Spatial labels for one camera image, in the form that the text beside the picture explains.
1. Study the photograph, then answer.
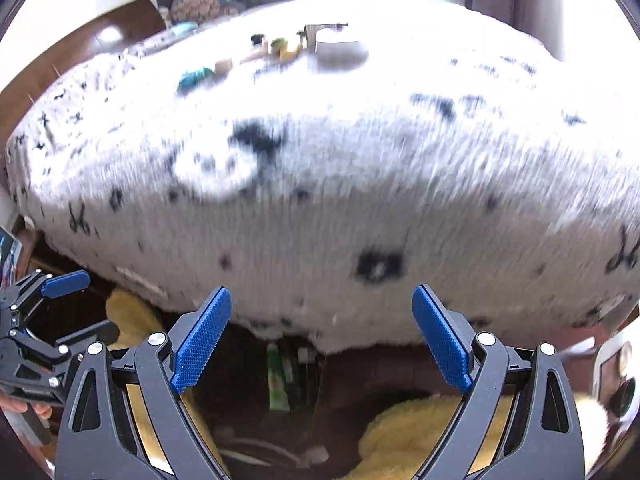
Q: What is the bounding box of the smartphone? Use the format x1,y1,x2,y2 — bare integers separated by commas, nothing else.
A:
0,226,24,287

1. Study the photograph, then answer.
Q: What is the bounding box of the grey printed fleece blanket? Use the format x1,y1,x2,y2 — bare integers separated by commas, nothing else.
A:
4,0,640,356

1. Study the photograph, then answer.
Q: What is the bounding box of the white appliance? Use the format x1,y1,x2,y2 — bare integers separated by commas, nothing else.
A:
589,334,640,432

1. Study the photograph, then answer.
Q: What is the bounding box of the white storage box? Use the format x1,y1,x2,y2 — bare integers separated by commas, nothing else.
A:
314,39,370,72

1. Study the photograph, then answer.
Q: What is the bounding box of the person's left hand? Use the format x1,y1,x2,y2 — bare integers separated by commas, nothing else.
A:
0,391,53,422

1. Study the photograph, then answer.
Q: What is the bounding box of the yellow fuzzy cloth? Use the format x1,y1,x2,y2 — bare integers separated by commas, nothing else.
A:
359,394,516,480
104,287,176,476

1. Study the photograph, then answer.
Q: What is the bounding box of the white fuzzy cloth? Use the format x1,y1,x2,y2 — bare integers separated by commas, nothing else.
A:
574,394,612,472

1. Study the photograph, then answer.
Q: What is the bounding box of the dark wooden headboard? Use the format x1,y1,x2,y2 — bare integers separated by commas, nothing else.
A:
0,0,167,108

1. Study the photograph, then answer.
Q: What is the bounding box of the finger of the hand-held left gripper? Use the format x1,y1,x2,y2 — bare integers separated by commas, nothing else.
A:
7,320,121,357
0,269,91,328

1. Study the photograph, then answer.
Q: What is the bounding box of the teal wrapper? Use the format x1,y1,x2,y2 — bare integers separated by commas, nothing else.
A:
177,67,217,97

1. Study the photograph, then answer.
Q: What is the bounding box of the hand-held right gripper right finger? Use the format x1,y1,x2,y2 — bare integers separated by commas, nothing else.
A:
411,284,586,480

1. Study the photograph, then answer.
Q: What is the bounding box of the green tube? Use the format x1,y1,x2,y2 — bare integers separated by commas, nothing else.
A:
266,342,292,412

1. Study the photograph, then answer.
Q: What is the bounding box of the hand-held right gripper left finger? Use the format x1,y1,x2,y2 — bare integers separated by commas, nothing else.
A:
54,287,233,480

